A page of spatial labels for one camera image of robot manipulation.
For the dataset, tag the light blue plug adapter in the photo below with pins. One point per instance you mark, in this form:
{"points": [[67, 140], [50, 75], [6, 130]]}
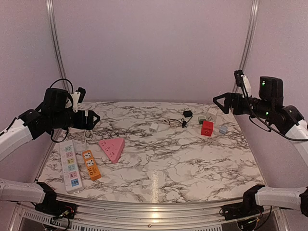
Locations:
{"points": [[223, 129]]}

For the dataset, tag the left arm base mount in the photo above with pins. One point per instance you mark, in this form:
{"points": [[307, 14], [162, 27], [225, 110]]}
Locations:
{"points": [[52, 206]]}

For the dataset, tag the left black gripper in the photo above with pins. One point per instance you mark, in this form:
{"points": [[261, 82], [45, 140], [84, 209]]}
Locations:
{"points": [[88, 125]]}

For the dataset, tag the red cube socket adapter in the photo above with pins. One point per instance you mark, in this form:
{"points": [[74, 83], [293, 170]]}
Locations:
{"points": [[207, 128]]}

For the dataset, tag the white usb charger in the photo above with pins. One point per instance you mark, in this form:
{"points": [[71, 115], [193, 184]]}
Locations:
{"points": [[153, 128]]}

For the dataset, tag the black adapter with cable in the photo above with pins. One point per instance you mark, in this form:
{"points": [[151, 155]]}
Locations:
{"points": [[187, 117]]}

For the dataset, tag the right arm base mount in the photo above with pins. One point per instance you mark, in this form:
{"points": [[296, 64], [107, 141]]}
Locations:
{"points": [[247, 207]]}

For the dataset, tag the front aluminium rail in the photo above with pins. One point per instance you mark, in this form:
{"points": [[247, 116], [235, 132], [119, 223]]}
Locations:
{"points": [[97, 215]]}

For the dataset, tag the aluminium frame post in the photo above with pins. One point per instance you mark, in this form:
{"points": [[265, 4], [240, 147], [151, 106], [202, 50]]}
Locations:
{"points": [[54, 38], [250, 33]]}

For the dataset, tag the right aluminium frame post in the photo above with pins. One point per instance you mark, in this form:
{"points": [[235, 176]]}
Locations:
{"points": [[250, 33]]}

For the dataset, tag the green plug adapter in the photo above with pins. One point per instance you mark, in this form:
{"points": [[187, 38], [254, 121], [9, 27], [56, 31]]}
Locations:
{"points": [[201, 119]]}

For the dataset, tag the left aluminium frame post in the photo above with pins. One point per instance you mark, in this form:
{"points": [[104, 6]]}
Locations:
{"points": [[54, 38]]}

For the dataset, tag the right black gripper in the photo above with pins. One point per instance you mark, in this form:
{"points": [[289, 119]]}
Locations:
{"points": [[229, 102]]}

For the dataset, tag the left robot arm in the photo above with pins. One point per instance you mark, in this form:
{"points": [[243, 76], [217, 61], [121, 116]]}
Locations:
{"points": [[59, 110]]}

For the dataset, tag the white travel adapter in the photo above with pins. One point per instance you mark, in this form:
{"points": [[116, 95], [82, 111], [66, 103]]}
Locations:
{"points": [[211, 114]]}

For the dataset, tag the orange power strip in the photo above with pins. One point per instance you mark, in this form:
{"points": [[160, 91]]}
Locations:
{"points": [[91, 165]]}

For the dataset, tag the white pastel power strip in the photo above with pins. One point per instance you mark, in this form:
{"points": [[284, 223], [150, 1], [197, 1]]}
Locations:
{"points": [[72, 178]]}

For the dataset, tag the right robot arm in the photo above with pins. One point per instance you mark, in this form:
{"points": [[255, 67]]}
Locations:
{"points": [[285, 121]]}

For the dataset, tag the pink triangular power strip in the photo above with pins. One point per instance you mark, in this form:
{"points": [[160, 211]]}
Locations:
{"points": [[113, 148]]}

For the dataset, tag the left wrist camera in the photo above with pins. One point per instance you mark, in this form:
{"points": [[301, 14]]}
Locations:
{"points": [[77, 97]]}

